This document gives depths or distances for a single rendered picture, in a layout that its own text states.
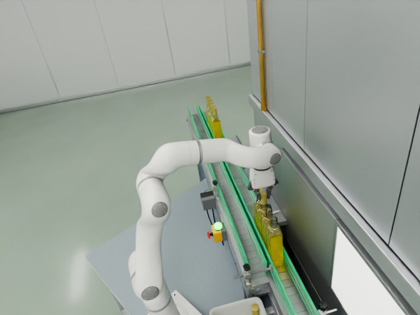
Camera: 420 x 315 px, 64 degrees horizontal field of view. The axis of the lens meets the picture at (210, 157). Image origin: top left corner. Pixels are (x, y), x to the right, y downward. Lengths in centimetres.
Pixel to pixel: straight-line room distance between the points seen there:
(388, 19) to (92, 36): 645
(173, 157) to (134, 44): 592
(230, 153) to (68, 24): 604
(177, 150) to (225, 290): 96
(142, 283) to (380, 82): 105
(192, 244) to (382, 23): 164
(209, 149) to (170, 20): 586
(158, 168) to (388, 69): 74
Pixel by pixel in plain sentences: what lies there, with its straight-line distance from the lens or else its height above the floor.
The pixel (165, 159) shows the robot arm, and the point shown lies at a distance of 114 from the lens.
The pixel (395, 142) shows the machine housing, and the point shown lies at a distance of 85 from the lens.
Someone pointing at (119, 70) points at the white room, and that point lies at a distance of 712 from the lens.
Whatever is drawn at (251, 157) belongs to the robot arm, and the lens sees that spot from 119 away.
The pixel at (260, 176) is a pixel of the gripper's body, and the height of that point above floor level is 147.
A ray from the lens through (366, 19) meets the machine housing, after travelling 88.
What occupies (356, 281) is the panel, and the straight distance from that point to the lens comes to 118.
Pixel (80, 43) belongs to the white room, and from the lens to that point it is 706.
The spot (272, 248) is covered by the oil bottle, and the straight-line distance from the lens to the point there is 148.
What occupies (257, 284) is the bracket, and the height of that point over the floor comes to 106.
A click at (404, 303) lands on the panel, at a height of 149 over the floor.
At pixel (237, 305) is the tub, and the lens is 153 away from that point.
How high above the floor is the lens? 228
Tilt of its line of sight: 32 degrees down
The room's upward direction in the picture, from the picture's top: 9 degrees counter-clockwise
